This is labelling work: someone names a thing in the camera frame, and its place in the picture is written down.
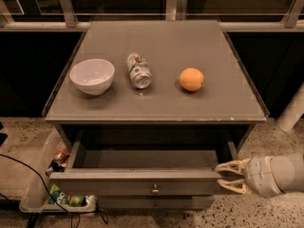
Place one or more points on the clear plastic bin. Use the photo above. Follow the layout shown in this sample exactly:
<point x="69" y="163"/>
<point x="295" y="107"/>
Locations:
<point x="36" y="198"/>

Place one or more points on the orange fruit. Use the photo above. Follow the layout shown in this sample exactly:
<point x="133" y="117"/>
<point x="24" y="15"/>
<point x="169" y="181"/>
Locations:
<point x="191" y="79"/>

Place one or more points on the white bowl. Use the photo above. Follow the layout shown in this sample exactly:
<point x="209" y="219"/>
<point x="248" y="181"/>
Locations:
<point x="93" y="76"/>

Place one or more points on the grey drawer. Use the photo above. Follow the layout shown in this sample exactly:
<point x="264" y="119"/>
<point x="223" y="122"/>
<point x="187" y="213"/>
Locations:
<point x="144" y="170"/>
<point x="155" y="202"/>

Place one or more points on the grey bottom drawer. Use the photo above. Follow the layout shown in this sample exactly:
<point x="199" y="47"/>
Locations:
<point x="155" y="202"/>

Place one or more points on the metal window railing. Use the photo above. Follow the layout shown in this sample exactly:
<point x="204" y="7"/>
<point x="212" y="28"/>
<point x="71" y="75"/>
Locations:
<point x="232" y="15"/>

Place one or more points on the grey drawer cabinet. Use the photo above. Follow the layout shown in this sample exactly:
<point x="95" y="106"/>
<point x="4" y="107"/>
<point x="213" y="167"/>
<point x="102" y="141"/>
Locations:
<point x="224" y="109"/>

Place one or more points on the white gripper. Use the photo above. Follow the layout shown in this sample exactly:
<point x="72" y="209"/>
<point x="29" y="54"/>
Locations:
<point x="257" y="176"/>

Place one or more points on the blue snack packet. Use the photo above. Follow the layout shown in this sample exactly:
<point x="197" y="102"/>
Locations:
<point x="55" y="167"/>

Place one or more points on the grey top drawer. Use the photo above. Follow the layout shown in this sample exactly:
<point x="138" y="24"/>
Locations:
<point x="144" y="170"/>

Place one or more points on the green white soda can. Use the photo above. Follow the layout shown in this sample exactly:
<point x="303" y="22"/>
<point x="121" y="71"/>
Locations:
<point x="138" y="71"/>

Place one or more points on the green snack bag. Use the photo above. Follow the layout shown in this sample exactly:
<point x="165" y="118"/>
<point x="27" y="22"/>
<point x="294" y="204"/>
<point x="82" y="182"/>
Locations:
<point x="57" y="196"/>

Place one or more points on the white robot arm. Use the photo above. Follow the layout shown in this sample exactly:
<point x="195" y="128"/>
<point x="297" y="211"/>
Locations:
<point x="288" y="170"/>

